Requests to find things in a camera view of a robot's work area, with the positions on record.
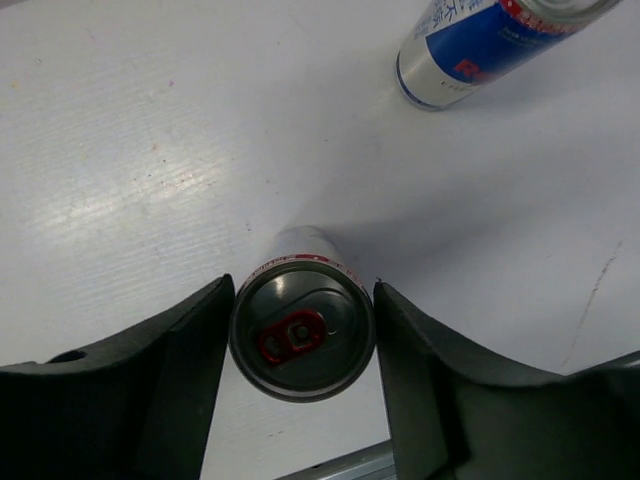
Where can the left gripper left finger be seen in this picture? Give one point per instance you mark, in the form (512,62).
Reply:
(135,405)

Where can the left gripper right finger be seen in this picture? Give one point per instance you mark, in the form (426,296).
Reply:
(458,410)

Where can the energy drink can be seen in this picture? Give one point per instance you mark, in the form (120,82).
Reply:
(459,46)
(302,328)

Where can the aluminium front rail frame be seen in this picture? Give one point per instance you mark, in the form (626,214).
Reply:
(373,462)

